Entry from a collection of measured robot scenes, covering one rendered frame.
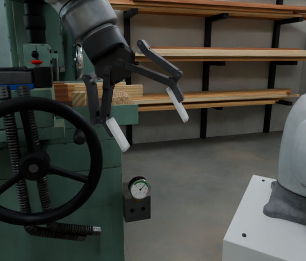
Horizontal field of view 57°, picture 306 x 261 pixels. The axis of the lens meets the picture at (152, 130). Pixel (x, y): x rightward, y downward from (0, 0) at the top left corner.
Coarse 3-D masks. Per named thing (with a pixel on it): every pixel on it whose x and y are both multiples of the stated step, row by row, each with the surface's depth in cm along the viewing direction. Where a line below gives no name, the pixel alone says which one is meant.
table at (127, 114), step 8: (88, 104) 81; (128, 104) 81; (136, 104) 81; (80, 112) 77; (88, 112) 78; (112, 112) 80; (120, 112) 80; (128, 112) 81; (136, 112) 82; (56, 120) 74; (64, 120) 76; (88, 120) 78; (120, 120) 81; (128, 120) 82; (136, 120) 82; (40, 128) 66; (48, 128) 67; (56, 128) 67; (64, 128) 73; (0, 136) 64; (24, 136) 65; (40, 136) 66; (48, 136) 67; (56, 136) 68; (64, 136) 68
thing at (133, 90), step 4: (76, 88) 90; (80, 88) 91; (84, 88) 91; (100, 88) 92; (116, 88) 94; (120, 88) 94; (124, 88) 95; (128, 88) 95; (132, 88) 96; (136, 88) 96; (140, 88) 96; (100, 92) 93; (128, 92) 96; (132, 92) 96; (136, 92) 96; (140, 92) 97; (100, 96) 93; (132, 96) 96; (136, 96) 97; (140, 96) 97
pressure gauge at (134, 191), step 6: (132, 180) 82; (138, 180) 80; (144, 180) 81; (132, 186) 80; (138, 186) 81; (144, 186) 82; (150, 186) 82; (132, 192) 81; (138, 192) 81; (144, 192) 82; (138, 198) 82
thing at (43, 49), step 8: (24, 48) 80; (32, 48) 80; (40, 48) 81; (48, 48) 82; (24, 56) 80; (40, 56) 81; (48, 56) 82; (32, 64) 81; (40, 64) 82; (48, 64) 82
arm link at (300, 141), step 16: (304, 96) 58; (304, 112) 55; (288, 128) 59; (304, 128) 54; (288, 144) 59; (304, 144) 54; (288, 160) 59; (304, 160) 53; (288, 176) 60; (304, 176) 54; (304, 192) 57
